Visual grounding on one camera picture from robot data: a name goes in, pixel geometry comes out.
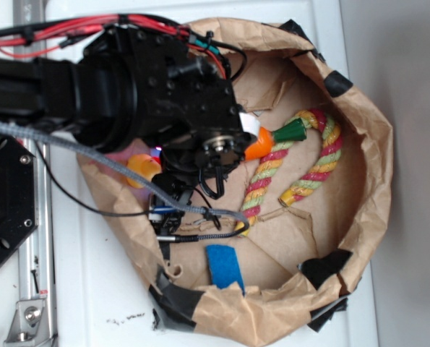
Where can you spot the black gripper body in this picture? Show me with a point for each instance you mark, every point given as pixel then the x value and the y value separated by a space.
pixel 148 86

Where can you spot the yellow rubber duck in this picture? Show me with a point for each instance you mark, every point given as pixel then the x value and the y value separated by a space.
pixel 145 165

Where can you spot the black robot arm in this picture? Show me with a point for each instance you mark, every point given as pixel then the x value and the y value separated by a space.
pixel 52 95

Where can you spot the orange plastic carrot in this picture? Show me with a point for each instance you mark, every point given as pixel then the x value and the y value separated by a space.
pixel 293 131

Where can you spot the brown paper bag bin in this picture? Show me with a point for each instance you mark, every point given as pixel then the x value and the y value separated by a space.
pixel 296 261

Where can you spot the blue sponge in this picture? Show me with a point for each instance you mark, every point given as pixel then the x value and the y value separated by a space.
pixel 224 267

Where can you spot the white tray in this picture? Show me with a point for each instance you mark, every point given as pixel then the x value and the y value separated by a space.
pixel 100 298

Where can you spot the multicolour twisted rope toy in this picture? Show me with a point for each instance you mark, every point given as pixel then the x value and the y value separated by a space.
pixel 332 143

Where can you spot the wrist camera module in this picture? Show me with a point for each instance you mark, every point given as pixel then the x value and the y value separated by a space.
pixel 164 218

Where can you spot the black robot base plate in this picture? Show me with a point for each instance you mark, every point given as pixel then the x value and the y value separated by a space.
pixel 17 196

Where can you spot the aluminium extrusion rail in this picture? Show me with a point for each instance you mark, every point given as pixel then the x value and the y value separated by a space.
pixel 36 255

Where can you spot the metal corner bracket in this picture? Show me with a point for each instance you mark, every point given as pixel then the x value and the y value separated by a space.
pixel 31 325

